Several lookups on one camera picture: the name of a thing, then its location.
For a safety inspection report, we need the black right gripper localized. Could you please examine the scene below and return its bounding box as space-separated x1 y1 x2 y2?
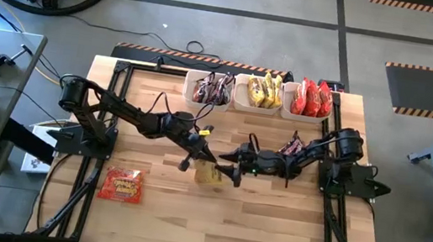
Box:
214 140 288 194

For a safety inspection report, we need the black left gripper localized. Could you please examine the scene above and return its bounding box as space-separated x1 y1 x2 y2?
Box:
166 122 223 176

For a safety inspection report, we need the yellow Maruchan ramen pack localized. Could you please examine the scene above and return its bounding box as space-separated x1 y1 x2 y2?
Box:
259 71 278 109
243 74 268 110
269 74 288 110
192 158 229 189

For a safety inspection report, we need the black Maruchan fire noodle pack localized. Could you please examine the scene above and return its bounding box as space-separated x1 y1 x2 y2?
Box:
277 129 308 159
205 72 224 105
192 71 212 104
217 72 236 107

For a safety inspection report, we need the orange Maruchan noodle pack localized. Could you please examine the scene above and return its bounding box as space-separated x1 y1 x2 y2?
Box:
96 164 147 206
289 75 312 117
303 81 324 118
314 81 336 119

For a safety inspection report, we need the white plastic bin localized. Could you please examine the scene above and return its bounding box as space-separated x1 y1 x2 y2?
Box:
279 81 336 127
230 72 288 118
181 67 235 113

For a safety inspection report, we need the black power box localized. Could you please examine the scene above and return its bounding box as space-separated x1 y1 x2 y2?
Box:
317 78 346 93

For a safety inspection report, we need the white printed box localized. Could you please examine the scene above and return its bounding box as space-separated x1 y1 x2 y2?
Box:
19 123 59 177

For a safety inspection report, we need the black flat bar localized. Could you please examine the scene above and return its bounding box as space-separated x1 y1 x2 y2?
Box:
0 116 61 166

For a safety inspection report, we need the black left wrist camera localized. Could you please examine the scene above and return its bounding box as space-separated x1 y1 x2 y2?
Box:
161 108 197 135

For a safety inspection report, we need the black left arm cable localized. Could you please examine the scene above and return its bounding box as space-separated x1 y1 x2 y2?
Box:
143 88 217 136

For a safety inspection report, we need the black floor cable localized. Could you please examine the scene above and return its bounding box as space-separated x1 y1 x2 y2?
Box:
63 14 226 71

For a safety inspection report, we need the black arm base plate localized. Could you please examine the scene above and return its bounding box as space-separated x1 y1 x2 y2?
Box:
44 118 119 163
314 156 396 205

